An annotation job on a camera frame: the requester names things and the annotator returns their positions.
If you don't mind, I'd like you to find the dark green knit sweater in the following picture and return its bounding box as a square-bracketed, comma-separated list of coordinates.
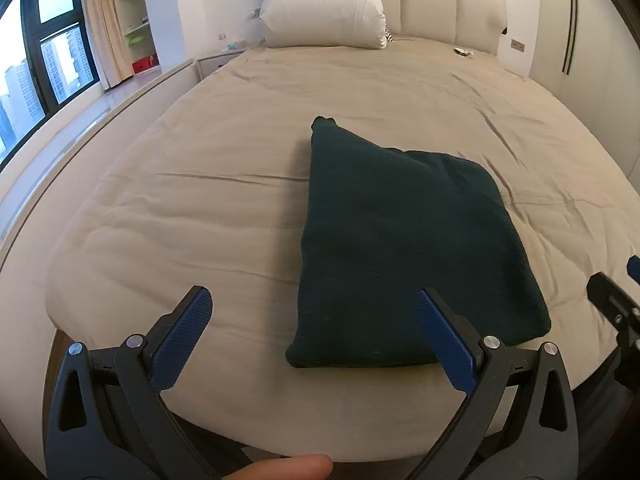
[285, 117, 551, 368]

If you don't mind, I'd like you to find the left hand thumb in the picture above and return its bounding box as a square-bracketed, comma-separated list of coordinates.
[224, 454, 334, 480]

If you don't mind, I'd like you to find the beige bed with sheet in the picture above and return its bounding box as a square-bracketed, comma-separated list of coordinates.
[41, 37, 639, 462]

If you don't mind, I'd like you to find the small object on bed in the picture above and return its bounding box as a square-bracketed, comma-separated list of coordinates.
[454, 47, 473, 58]

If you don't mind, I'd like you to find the red box on shelf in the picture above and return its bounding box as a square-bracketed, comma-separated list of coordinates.
[132, 53, 158, 74]

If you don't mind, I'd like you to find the black framed window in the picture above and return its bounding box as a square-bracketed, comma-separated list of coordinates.
[1, 0, 99, 167]

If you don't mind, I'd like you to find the beige padded headboard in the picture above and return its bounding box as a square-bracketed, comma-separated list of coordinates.
[382, 0, 508, 55]

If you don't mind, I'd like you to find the beige curtain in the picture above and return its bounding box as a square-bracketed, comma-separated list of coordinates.
[81, 0, 134, 90]

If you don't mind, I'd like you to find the white pillow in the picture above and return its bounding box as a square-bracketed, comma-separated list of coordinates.
[259, 0, 388, 50]

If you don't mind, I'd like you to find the white wardrobe with handles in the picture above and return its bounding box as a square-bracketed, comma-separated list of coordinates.
[530, 0, 639, 185]

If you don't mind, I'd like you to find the wall socket plate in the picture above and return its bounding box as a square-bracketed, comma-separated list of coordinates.
[511, 39, 525, 52]

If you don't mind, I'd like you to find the white wall shelf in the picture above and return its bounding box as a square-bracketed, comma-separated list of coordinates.
[115, 0, 157, 62]

